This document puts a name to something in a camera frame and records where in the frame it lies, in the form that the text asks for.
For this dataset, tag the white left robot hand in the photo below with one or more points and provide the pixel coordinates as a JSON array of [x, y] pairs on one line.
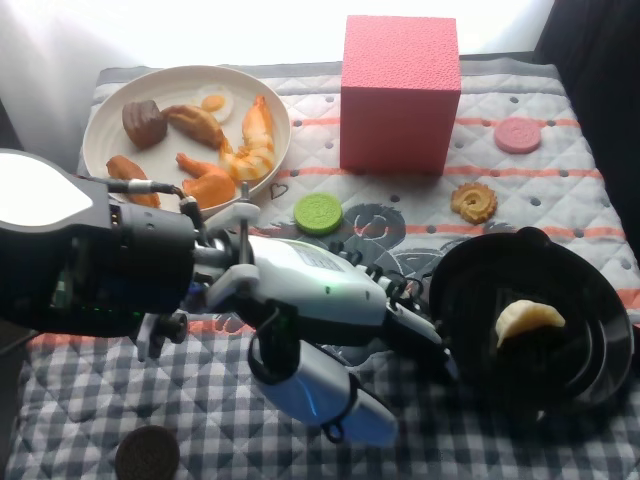
[[320, 290]]

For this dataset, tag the black frying pan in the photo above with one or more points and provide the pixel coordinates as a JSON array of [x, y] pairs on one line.
[[465, 280]]

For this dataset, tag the red foam cube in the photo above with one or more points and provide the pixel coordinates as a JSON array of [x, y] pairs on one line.
[[400, 100]]

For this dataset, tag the yellow flower-shaped cookie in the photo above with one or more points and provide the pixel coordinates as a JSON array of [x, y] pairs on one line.
[[474, 202]]

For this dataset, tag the white toy dumpling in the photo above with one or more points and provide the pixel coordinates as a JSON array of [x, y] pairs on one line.
[[525, 317]]

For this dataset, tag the grey quilt with bear print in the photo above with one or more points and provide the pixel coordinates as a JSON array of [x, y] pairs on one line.
[[550, 175]]

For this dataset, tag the green round cookie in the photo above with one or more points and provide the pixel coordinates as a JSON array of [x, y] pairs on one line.
[[317, 212]]

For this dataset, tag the orange toy shrimp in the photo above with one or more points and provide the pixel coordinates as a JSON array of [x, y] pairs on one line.
[[257, 130]]

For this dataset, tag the pink round cookie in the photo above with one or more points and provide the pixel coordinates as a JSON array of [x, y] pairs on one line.
[[517, 135]]

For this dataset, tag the cream round plate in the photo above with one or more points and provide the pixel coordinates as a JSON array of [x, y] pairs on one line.
[[105, 135]]

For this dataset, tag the orange toy chicken drumstick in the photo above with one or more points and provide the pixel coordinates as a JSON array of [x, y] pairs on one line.
[[207, 187]]

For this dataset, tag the toy fried egg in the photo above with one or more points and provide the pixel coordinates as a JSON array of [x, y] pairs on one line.
[[215, 102]]

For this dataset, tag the brown toy steak piece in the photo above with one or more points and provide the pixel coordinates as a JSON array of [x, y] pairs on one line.
[[142, 125]]

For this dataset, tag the orange-brown toy food piece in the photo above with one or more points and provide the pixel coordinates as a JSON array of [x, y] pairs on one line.
[[122, 167], [195, 122]]

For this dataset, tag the brown chocolate sandwich cookie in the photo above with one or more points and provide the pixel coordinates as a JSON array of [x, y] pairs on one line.
[[147, 452]]

